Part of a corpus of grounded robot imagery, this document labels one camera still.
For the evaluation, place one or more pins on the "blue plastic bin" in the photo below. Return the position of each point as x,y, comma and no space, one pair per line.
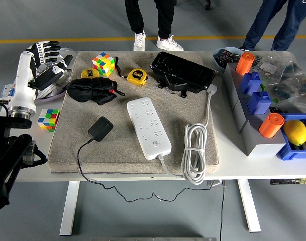
286,150

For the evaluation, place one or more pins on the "dark circuit boards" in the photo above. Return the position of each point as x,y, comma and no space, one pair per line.
226,55

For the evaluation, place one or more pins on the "purple tray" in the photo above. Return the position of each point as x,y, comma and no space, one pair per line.
54,96

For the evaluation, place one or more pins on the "orange cylinder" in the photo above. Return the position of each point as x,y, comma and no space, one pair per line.
244,64
270,125

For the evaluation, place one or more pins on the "yellow lemon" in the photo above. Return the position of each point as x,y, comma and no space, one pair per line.
295,131

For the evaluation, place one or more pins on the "small yellow tape measure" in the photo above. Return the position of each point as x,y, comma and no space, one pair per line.
88,73

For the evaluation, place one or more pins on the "small Rubik's cube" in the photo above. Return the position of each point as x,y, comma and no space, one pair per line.
48,120

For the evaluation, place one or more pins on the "blue block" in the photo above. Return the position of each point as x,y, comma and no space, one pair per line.
250,82
259,103

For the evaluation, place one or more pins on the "grey block stand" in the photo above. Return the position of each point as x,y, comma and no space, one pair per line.
258,148

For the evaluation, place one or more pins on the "green plastic piece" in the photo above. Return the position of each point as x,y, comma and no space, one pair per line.
274,100
262,87

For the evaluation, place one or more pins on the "black electronic device case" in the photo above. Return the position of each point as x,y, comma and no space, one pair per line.
180,67

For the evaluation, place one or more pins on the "black chair caster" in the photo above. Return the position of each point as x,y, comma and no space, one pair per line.
207,5

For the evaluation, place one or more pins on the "white circuit breaker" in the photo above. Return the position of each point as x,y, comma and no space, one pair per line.
7,91

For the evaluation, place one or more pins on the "large Rubik's cube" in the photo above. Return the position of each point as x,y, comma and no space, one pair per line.
102,64

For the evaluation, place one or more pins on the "person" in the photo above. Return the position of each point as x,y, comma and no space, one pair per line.
264,20
135,15

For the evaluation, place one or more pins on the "black table control panel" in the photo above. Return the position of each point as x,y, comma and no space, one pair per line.
289,181

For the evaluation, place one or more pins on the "black cloth pouch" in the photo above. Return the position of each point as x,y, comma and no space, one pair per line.
92,88

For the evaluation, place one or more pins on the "light blue bowl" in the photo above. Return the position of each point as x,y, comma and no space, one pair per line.
218,65

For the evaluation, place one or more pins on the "grey-brown mat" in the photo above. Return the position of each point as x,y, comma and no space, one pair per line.
112,155

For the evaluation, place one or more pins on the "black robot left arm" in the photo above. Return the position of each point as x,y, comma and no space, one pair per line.
7,150

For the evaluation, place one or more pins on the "black power adapter plug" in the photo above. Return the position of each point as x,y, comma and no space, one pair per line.
101,128

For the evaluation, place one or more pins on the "white power strip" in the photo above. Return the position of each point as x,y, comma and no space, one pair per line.
149,125

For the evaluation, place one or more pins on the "clear bag of parts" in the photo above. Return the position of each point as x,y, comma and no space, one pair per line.
268,66
293,93

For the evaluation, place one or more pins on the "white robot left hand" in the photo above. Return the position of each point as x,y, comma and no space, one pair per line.
23,82

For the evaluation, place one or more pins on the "white table leg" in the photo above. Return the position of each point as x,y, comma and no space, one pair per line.
69,208
249,206

